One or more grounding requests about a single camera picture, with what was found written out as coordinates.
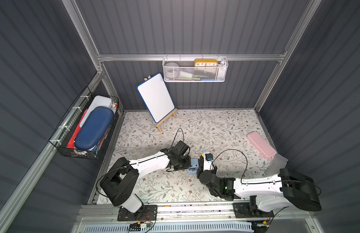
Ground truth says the white plastic box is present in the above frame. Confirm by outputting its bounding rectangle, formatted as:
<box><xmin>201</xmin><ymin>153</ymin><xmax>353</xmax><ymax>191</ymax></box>
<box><xmin>79</xmin><ymin>95</ymin><xmax>112</xmax><ymax>128</ymax></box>

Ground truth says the red folder in basket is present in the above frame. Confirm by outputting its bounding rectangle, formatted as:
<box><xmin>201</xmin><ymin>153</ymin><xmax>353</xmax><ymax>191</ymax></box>
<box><xmin>67</xmin><ymin>110</ymin><xmax>87</xmax><ymax>149</ymax></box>

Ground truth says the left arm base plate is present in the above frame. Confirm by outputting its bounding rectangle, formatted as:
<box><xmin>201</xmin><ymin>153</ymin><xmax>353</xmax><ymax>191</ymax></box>
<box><xmin>117</xmin><ymin>205</ymin><xmax>158</xmax><ymax>222</ymax></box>

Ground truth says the dark blue oval case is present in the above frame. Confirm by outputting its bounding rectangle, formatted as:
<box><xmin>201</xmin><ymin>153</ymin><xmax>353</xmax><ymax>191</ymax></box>
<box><xmin>74</xmin><ymin>106</ymin><xmax>114</xmax><ymax>150</ymax></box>

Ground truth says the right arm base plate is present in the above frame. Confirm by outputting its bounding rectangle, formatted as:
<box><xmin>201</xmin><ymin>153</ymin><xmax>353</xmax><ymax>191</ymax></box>
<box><xmin>232</xmin><ymin>203</ymin><xmax>274</xmax><ymax>219</ymax></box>

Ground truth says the small wooden easel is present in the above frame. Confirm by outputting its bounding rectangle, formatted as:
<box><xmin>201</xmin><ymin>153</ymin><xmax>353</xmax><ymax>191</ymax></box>
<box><xmin>143</xmin><ymin>75</ymin><xmax>178</xmax><ymax>132</ymax></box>

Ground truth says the tape roll in basket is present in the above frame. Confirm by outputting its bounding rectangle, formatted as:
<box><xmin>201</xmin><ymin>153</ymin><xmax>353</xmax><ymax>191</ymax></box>
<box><xmin>163</xmin><ymin>62</ymin><xmax>180</xmax><ymax>81</ymax></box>

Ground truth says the black wire side basket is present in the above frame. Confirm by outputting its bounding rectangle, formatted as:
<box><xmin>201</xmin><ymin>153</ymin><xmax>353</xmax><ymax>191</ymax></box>
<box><xmin>49</xmin><ymin>87</ymin><xmax>120</xmax><ymax>160</ymax></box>

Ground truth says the yellow clock in basket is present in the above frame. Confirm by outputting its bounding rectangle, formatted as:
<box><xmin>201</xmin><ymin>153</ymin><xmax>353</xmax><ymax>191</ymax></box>
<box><xmin>194</xmin><ymin>58</ymin><xmax>218</xmax><ymax>67</ymax></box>

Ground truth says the white wire wall basket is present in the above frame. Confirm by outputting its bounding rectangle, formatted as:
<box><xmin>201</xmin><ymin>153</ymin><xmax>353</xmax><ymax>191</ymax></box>
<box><xmin>162</xmin><ymin>56</ymin><xmax>229</xmax><ymax>83</ymax></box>

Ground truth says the light blue alarm clock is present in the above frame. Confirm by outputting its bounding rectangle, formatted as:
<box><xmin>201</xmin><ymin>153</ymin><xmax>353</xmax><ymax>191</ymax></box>
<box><xmin>186</xmin><ymin>158</ymin><xmax>199</xmax><ymax>175</ymax></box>

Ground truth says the pink rectangular case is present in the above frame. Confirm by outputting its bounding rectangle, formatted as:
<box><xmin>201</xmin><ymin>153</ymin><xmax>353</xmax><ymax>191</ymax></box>
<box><xmin>247</xmin><ymin>132</ymin><xmax>278</xmax><ymax>159</ymax></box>

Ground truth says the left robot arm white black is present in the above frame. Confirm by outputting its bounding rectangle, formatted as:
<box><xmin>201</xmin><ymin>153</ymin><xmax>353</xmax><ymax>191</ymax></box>
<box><xmin>98</xmin><ymin>141</ymin><xmax>191</xmax><ymax>213</ymax></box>

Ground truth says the white board blue frame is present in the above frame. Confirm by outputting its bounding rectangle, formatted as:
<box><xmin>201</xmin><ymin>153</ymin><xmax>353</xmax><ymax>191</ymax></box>
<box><xmin>136</xmin><ymin>72</ymin><xmax>176</xmax><ymax>123</ymax></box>

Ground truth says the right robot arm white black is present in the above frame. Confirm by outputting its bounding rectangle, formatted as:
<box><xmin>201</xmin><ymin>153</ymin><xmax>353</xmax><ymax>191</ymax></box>
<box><xmin>197</xmin><ymin>159</ymin><xmax>322</xmax><ymax>212</ymax></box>

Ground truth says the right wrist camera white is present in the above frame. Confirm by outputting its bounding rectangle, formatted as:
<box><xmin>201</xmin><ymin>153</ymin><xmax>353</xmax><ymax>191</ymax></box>
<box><xmin>202</xmin><ymin>150</ymin><xmax>214</xmax><ymax>171</ymax></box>

